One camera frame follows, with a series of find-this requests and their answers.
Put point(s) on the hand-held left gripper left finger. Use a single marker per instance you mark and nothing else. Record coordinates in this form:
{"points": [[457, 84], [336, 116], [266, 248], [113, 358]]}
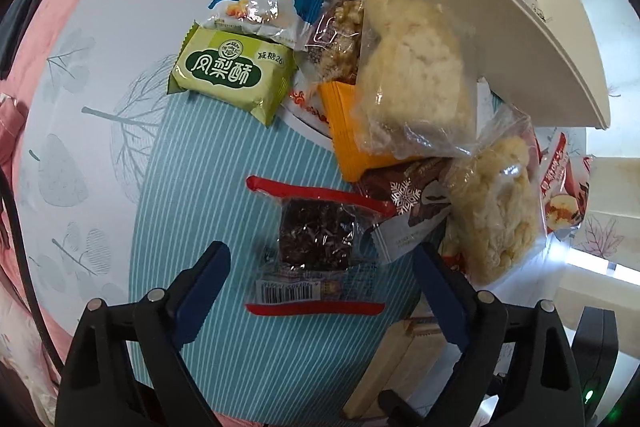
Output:
{"points": [[205, 287]]}

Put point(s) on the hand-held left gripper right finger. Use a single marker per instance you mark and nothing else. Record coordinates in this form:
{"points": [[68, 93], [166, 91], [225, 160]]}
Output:
{"points": [[440, 287]]}

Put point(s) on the clear rice puff packet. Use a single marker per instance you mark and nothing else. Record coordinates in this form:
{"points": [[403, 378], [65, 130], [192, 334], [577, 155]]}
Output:
{"points": [[415, 67], [495, 217]]}

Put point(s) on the beige wafer packet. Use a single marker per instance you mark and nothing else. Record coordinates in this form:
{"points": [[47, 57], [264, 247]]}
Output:
{"points": [[395, 367]]}

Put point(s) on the dark brownie packet red edges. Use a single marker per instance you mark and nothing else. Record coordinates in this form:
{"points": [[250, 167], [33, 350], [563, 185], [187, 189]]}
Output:
{"points": [[315, 232]]}

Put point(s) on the red snack packet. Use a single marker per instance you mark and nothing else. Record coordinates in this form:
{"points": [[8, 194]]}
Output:
{"points": [[565, 202]]}

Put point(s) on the green pastry packet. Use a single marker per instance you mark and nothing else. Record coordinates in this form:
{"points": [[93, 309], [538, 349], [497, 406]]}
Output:
{"points": [[225, 67]]}

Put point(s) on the brown snowflake chocolate packet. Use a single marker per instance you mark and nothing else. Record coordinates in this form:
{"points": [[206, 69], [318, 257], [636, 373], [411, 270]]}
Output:
{"points": [[415, 202]]}

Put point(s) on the white leaf print curtain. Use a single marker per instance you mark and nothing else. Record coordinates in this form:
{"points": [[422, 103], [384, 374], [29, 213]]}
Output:
{"points": [[600, 232]]}

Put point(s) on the orange snack packet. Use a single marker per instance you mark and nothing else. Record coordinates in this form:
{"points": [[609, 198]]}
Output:
{"points": [[345, 132]]}

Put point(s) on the white red print packet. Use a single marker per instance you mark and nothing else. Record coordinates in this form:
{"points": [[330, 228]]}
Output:
{"points": [[305, 104]]}

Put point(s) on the clear nut bar packet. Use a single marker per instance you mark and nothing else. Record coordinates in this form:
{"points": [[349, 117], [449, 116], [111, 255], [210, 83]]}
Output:
{"points": [[340, 37]]}

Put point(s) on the blue snack packet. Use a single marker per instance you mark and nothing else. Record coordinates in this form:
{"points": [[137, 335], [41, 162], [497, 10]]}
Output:
{"points": [[260, 2]]}

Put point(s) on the pink blanket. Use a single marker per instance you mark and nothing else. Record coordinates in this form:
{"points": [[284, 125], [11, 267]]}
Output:
{"points": [[65, 7]]}

